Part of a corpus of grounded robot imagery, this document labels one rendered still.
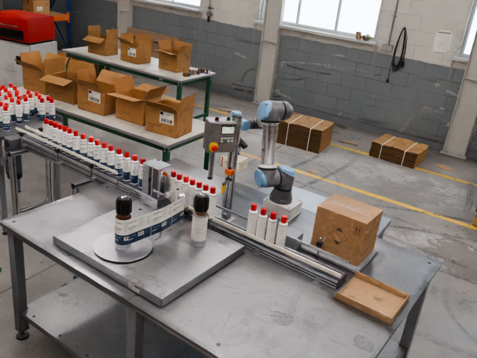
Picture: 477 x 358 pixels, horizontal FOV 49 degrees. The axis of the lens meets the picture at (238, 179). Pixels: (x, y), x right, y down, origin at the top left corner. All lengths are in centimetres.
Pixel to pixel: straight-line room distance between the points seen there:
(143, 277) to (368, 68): 626
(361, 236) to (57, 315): 189
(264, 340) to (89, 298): 154
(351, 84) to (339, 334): 627
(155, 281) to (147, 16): 822
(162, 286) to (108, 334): 84
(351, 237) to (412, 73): 542
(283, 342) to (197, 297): 47
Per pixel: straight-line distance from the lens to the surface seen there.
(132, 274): 264
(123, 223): 272
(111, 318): 343
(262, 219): 290
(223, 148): 304
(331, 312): 264
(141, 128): 491
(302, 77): 872
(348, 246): 297
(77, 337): 331
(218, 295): 261
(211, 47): 955
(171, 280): 260
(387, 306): 278
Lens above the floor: 238
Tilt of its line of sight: 24 degrees down
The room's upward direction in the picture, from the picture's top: 7 degrees clockwise
